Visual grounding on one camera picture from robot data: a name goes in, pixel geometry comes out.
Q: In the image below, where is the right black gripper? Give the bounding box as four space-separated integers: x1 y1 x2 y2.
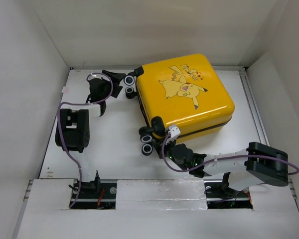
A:
151 136 187 171

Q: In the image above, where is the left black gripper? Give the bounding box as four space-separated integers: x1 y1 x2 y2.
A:
101 71 126 101

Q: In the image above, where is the yellow hard-shell suitcase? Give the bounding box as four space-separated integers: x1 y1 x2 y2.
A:
123 53 235 155

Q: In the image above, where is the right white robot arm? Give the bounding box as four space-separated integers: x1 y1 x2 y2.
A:
158 141 289 196

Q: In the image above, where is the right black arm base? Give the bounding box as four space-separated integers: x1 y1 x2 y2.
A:
204 173 253 209

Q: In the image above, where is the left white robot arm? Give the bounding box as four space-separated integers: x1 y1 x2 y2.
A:
55 70 127 198

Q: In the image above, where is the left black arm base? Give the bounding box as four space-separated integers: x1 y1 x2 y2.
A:
68 172 117 210

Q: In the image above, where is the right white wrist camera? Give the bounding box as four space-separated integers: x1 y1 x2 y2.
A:
167 124 181 141

